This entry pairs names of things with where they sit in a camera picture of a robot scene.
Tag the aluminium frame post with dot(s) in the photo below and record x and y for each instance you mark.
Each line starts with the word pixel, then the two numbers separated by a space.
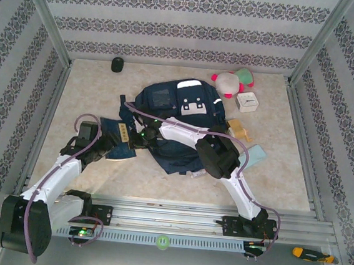
pixel 320 39
pixel 46 13

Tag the aluminium mounting rail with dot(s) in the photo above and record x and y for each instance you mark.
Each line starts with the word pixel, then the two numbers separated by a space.
pixel 163 214

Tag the white pink green plush toy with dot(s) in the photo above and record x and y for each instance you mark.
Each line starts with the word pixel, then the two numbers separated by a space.
pixel 229 82

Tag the navy blue backpack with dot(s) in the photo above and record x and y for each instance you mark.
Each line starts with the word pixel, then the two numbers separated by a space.
pixel 196 96

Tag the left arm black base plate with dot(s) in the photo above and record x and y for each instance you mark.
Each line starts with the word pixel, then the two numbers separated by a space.
pixel 104 214

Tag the yellow black screwdriver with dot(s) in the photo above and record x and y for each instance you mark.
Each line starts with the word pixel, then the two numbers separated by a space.
pixel 312 255

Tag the white alarm clock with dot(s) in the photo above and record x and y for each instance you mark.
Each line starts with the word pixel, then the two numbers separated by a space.
pixel 247 102

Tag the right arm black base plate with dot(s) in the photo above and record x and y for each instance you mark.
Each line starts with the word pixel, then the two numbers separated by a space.
pixel 233 227

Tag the navy blue notebook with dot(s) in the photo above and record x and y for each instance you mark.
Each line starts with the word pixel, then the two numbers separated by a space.
pixel 120 150

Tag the aluminium side rail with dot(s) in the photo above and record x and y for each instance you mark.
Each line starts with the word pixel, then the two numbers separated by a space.
pixel 44 126
pixel 302 135

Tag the small black speaker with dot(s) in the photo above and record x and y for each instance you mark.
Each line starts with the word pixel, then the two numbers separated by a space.
pixel 117 64

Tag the green tape roll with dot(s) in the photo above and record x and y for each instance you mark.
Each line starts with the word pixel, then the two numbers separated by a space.
pixel 163 242

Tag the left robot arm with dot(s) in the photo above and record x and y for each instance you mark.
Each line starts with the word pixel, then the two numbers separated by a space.
pixel 60 174

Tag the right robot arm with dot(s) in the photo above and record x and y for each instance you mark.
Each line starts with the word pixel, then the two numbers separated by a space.
pixel 183 133

